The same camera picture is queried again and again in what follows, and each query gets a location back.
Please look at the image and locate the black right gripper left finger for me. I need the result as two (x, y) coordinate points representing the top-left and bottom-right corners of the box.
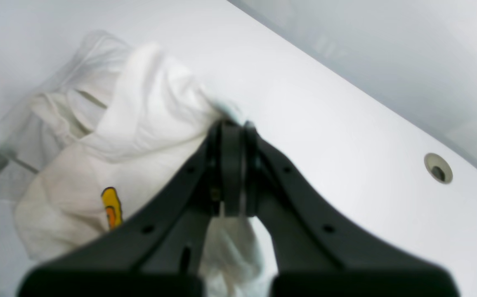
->
(19, 121), (244, 297)

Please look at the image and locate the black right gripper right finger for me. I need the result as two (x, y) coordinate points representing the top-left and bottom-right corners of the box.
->
(243, 122), (458, 297)

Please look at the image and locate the white printed t-shirt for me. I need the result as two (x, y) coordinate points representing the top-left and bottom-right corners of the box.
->
(0, 30), (278, 297)

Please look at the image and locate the right table cable grommet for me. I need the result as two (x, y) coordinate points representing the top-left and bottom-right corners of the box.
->
(424, 153), (453, 184)

